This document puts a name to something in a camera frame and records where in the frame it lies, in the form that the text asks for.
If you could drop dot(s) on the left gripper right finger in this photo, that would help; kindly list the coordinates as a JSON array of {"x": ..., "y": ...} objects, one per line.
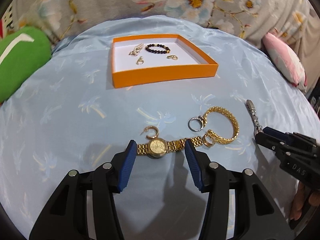
[{"x": 256, "y": 214}]

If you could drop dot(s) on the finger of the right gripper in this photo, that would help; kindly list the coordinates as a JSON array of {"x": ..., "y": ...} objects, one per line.
[
  {"x": 277, "y": 134},
  {"x": 267, "y": 141}
]

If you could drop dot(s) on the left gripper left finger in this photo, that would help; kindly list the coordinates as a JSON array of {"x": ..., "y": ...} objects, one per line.
[{"x": 64, "y": 216}]

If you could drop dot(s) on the gold wrist watch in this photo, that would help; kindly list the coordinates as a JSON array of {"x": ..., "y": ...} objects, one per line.
[{"x": 158, "y": 147}]

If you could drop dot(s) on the gold hoop earring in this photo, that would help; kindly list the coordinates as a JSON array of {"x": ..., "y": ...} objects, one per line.
[{"x": 152, "y": 132}]

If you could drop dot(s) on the small gold earring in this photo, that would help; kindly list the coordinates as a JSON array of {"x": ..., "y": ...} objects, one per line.
[{"x": 172, "y": 57}]

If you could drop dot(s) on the orange jewelry box tray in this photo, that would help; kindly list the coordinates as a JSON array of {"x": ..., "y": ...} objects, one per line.
[{"x": 154, "y": 48}]

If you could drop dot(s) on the right hand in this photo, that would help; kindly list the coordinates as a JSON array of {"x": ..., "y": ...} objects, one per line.
[{"x": 299, "y": 199}]

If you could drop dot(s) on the pink pillow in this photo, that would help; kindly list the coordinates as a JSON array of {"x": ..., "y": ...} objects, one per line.
[{"x": 286, "y": 61}]

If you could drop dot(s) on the light blue palm bedsheet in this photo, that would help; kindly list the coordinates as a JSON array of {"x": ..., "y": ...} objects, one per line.
[{"x": 68, "y": 115}]

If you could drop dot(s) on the green plush pillow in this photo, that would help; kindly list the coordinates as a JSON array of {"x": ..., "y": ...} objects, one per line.
[{"x": 22, "y": 53}]

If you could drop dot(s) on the colourful cartoon monkey bedsheet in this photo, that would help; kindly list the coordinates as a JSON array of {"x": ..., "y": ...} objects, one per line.
[{"x": 7, "y": 24}]

